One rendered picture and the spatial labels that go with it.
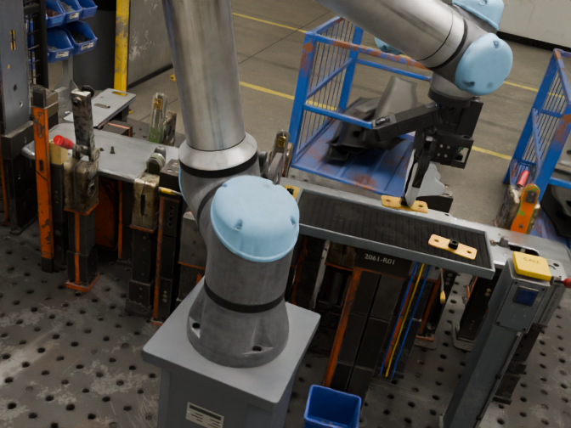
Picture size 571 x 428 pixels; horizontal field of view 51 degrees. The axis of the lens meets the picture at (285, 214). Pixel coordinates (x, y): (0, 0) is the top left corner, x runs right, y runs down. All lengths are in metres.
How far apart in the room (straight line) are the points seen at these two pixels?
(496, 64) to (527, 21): 8.40
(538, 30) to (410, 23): 8.50
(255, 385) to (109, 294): 0.82
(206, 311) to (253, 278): 0.10
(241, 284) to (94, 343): 0.73
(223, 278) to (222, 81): 0.26
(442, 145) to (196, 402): 0.56
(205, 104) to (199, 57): 0.06
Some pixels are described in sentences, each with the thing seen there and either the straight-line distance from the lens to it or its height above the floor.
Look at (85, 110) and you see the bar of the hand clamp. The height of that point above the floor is 1.18.
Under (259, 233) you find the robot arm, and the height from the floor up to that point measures 1.31.
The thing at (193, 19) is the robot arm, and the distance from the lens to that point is 0.78.
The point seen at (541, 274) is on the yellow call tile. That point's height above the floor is 1.16.
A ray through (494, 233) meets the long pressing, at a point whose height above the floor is 1.00.
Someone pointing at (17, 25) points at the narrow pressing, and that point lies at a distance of 1.67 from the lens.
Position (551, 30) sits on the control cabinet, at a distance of 9.24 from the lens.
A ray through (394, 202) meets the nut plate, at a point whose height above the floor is 1.22.
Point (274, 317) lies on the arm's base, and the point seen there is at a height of 1.17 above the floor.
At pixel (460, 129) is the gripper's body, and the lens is 1.04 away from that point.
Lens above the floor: 1.72
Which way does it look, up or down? 30 degrees down
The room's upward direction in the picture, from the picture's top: 11 degrees clockwise
